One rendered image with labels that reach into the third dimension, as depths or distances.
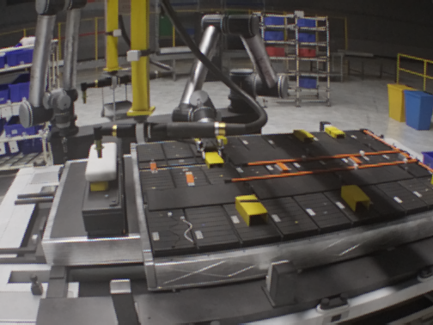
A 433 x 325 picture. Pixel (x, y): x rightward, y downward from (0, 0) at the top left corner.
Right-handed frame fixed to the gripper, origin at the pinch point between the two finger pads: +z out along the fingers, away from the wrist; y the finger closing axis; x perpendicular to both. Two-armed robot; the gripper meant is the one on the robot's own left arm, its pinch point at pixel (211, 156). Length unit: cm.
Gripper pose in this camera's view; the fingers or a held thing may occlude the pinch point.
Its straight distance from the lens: 208.1
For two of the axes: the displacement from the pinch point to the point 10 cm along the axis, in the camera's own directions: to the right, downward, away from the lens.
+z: 1.7, 8.6, -4.7
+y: 9.8, -0.9, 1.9
